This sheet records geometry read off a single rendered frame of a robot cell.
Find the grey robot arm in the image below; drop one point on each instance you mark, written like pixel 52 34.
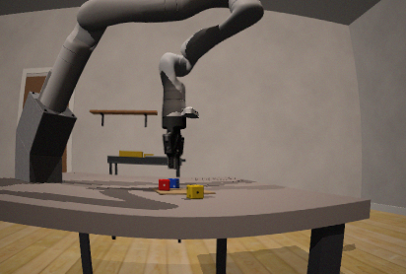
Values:
pixel 95 16

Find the yellow die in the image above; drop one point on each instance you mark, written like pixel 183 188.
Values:
pixel 195 191

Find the blue die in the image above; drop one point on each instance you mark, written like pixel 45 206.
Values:
pixel 173 183

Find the tan square mat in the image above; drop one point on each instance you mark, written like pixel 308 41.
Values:
pixel 176 191

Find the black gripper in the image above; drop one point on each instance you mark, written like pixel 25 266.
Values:
pixel 173 139

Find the red die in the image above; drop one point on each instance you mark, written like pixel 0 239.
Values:
pixel 164 184

